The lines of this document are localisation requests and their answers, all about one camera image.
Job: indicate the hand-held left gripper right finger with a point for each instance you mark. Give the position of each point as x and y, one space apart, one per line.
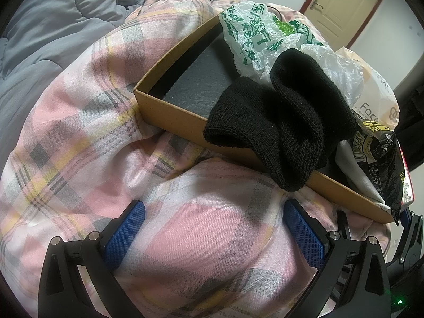
304 235

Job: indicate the pink plaid blanket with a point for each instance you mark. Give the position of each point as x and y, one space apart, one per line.
132 159

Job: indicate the beige plastic bag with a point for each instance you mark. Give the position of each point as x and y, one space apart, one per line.
374 86

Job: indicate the black hanging clothes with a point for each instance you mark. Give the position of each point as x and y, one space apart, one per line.
415 122

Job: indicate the grey-blue duvet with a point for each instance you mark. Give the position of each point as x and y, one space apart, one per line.
49 23

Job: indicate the dark grey foam pad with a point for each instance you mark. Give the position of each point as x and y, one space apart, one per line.
198 79

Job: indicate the green-printed white plastic bag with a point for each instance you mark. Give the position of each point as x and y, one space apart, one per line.
255 36

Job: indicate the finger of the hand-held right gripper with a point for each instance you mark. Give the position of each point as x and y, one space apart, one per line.
404 218
343 225

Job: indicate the black wipes packet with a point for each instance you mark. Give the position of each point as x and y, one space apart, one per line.
384 169

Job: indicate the cream door with red frame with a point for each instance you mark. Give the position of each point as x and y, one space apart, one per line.
347 6

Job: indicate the black knit hat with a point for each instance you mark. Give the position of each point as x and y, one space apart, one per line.
298 112

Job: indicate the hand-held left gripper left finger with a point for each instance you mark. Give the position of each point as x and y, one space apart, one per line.
126 235

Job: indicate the brown cardboard box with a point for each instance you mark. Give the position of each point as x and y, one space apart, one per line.
175 117

